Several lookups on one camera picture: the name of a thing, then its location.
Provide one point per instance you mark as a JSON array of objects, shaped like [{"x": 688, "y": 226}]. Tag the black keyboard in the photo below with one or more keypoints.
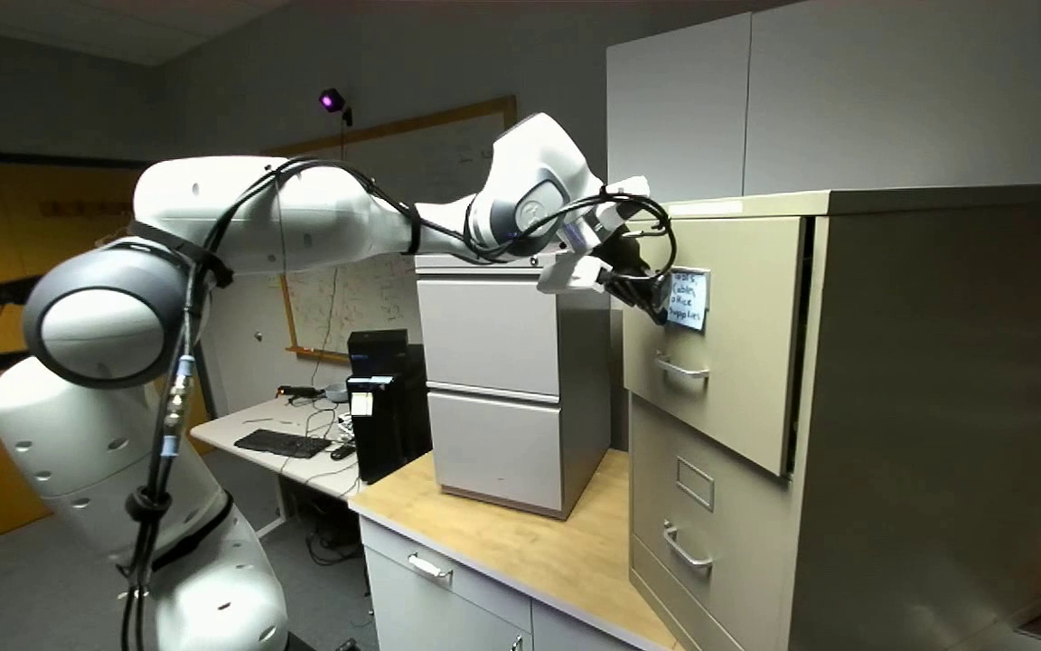
[{"x": 276, "y": 443}]

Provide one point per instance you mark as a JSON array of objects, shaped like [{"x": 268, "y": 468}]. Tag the black desktop computer tower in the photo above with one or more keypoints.
[{"x": 385, "y": 400}]

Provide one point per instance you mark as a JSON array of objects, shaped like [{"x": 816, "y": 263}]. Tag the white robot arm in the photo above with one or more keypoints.
[{"x": 95, "y": 409}]

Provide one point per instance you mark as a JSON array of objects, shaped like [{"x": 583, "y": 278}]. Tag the wooden top base cabinet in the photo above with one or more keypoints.
[{"x": 451, "y": 575}]

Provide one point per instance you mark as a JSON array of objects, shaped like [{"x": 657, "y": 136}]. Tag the beige file cabinet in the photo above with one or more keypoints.
[{"x": 909, "y": 515}]

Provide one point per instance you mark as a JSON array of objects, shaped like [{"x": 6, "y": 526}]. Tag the grey lateral file cabinet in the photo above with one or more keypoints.
[{"x": 516, "y": 382}]

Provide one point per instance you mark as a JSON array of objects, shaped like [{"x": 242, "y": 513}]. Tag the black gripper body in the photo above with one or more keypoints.
[{"x": 601, "y": 251}]

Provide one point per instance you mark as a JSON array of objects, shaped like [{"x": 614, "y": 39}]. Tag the white tall wall cabinet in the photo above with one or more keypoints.
[{"x": 831, "y": 96}]

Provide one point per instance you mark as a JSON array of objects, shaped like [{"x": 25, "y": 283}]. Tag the beige file drawer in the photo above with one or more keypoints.
[{"x": 724, "y": 362}]

